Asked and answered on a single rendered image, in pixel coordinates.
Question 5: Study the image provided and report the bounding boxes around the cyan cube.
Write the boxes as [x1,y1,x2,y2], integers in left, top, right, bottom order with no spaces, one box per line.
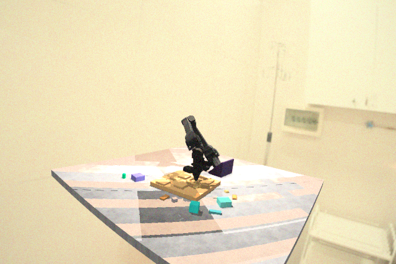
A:
[189,201,200,213]

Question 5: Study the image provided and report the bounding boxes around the small orange flat bar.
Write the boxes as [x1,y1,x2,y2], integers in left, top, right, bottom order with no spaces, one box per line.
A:
[160,194,170,200]

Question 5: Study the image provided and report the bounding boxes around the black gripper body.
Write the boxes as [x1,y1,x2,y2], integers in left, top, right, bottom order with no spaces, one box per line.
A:
[183,156,205,174]

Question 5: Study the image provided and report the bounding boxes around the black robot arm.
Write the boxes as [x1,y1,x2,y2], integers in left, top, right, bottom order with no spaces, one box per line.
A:
[181,115,221,171]

